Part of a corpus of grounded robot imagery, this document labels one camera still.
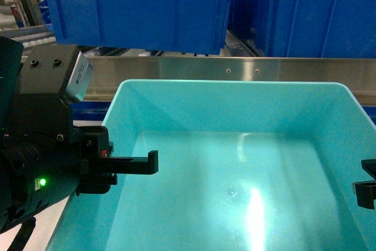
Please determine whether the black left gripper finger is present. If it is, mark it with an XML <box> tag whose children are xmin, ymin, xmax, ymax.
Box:
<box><xmin>80</xmin><ymin>150</ymin><xmax>159</xmax><ymax>175</ymax></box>

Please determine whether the stainless steel shelf rack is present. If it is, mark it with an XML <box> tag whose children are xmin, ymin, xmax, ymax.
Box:
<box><xmin>0</xmin><ymin>24</ymin><xmax>376</xmax><ymax>106</ymax></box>

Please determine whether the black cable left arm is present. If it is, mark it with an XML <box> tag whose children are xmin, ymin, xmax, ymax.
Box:
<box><xmin>5</xmin><ymin>217</ymin><xmax>36</xmax><ymax>251</ymax></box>

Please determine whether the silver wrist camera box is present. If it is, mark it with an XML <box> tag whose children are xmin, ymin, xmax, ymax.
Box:
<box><xmin>64</xmin><ymin>51</ymin><xmax>93</xmax><ymax>103</ymax></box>

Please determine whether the teal plastic bin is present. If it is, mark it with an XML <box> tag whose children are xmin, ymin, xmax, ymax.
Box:
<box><xmin>48</xmin><ymin>80</ymin><xmax>375</xmax><ymax>250</ymax></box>

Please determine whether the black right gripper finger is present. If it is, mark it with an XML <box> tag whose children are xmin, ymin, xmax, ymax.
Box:
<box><xmin>352</xmin><ymin>159</ymin><xmax>375</xmax><ymax>208</ymax></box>

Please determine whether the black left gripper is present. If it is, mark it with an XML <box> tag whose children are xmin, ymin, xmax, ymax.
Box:
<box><xmin>1</xmin><ymin>45</ymin><xmax>118</xmax><ymax>230</ymax></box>

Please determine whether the blue bin upper left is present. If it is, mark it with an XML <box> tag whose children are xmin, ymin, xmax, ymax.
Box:
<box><xmin>47</xmin><ymin>0</ymin><xmax>231</xmax><ymax>55</ymax></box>

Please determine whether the blue bin upper right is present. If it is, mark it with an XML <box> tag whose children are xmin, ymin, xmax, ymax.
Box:
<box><xmin>228</xmin><ymin>0</ymin><xmax>375</xmax><ymax>59</ymax></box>

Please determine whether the blue bin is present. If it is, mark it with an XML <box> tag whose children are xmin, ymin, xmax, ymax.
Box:
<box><xmin>47</xmin><ymin>0</ymin><xmax>231</xmax><ymax>55</ymax></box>
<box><xmin>228</xmin><ymin>0</ymin><xmax>375</xmax><ymax>59</ymax></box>

